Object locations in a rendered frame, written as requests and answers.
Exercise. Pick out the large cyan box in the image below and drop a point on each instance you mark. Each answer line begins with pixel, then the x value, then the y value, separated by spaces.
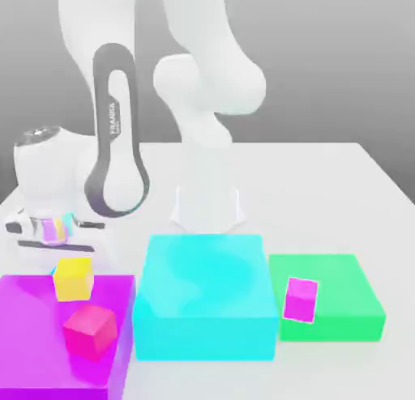
pixel 207 296

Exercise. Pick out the large green box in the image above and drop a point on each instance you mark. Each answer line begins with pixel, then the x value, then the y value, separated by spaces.
pixel 343 296

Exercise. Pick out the small yellow cube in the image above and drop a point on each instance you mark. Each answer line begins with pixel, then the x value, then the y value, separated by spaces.
pixel 73 278

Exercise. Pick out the small pink cube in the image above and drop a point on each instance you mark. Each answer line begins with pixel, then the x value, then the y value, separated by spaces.
pixel 90 333

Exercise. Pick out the large magenta box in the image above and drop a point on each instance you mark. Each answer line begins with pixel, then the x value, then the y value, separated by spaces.
pixel 32 335

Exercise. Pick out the small magenta cube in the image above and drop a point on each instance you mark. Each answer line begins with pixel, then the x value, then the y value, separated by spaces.
pixel 301 299

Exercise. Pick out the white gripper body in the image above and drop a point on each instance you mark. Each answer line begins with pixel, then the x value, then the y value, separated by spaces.
pixel 55 253

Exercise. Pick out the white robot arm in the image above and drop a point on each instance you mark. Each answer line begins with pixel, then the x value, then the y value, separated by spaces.
pixel 201 82

